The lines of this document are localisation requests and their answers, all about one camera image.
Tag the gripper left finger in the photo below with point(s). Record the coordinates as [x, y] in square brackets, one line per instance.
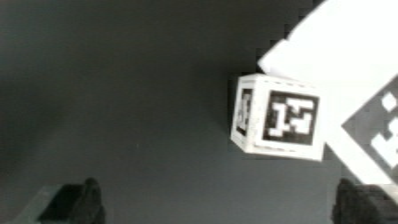
[69, 204]

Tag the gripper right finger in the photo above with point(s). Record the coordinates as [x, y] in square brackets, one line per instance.
[365, 205]

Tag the white cube nut with tag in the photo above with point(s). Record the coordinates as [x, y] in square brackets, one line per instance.
[276, 118]

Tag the white flat chair panel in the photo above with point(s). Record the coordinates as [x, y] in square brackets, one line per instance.
[339, 54]

